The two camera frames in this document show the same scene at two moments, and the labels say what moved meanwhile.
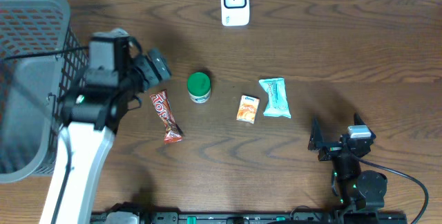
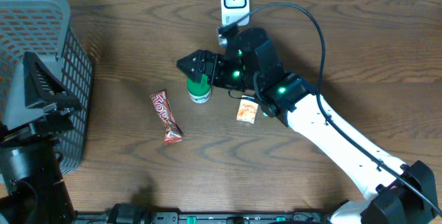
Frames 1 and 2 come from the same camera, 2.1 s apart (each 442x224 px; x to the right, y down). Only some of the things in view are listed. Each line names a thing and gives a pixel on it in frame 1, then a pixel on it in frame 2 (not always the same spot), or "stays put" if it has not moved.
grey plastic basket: x=41 y=60 stays put
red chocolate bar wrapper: x=173 y=133 stays put
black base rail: x=295 y=218 stays put
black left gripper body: x=148 y=76 → x=52 y=124
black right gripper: x=331 y=149 → x=202 y=66
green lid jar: x=199 y=85 stays put
